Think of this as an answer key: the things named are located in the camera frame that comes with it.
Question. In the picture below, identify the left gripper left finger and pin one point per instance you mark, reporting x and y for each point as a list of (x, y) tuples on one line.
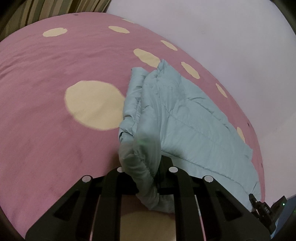
[(117, 183)]

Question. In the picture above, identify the light blue puffer jacket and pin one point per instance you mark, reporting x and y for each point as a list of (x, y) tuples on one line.
[(167, 115)]

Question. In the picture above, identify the striped headboard cushion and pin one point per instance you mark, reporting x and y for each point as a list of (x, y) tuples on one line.
[(18, 14)]

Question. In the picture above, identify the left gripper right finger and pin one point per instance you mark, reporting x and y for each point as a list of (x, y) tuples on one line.
[(171, 180)]

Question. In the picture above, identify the pink dotted bed sheet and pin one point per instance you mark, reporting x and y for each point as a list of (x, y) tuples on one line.
[(63, 85)]

